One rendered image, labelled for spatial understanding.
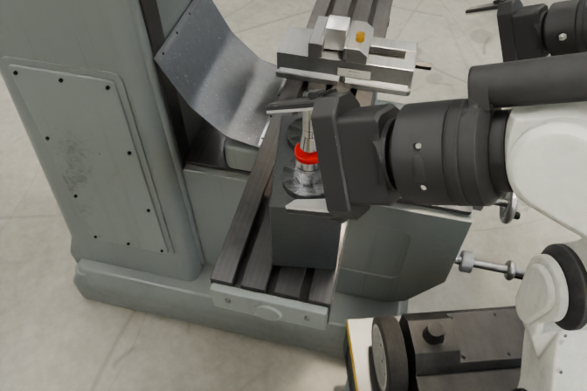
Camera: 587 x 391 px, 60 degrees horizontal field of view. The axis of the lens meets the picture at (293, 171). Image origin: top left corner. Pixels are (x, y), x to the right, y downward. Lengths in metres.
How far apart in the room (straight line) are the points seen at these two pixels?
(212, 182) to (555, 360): 0.92
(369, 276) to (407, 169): 1.26
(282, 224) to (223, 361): 1.11
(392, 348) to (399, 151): 0.92
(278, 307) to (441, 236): 0.62
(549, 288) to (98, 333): 1.57
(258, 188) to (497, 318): 0.69
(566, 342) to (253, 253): 0.58
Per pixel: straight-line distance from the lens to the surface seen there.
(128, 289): 1.93
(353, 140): 0.45
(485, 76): 0.41
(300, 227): 0.87
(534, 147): 0.37
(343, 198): 0.47
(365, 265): 1.63
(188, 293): 1.83
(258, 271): 0.98
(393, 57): 1.34
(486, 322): 1.39
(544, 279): 0.95
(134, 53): 1.18
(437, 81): 2.93
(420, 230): 1.43
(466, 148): 0.40
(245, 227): 1.03
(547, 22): 0.91
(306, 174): 0.81
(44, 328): 2.15
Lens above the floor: 1.78
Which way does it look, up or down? 49 degrees down
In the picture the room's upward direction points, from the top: straight up
